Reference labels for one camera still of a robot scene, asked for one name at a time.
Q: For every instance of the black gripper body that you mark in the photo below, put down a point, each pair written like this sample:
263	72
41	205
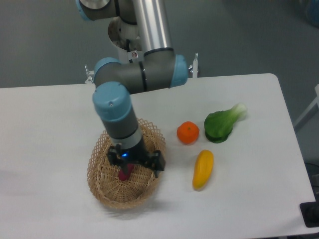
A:
131	150

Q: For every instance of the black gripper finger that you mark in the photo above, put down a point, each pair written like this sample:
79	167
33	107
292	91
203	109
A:
115	157
155	161

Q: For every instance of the purple red sweet potato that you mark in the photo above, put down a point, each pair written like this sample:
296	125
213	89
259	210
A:
124	175

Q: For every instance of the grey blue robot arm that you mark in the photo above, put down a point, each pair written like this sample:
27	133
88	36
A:
144	22

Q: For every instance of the woven wicker oval basket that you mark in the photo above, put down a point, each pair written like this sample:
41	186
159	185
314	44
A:
102	177

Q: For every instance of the orange mandarin fruit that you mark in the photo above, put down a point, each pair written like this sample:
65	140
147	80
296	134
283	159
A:
188	132

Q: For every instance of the yellow squash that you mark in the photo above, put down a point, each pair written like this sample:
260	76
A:
202	169

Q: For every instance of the green bok choy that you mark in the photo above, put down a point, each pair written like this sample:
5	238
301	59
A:
219	125

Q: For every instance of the black device at table edge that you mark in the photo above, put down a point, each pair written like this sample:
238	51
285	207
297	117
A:
310	213

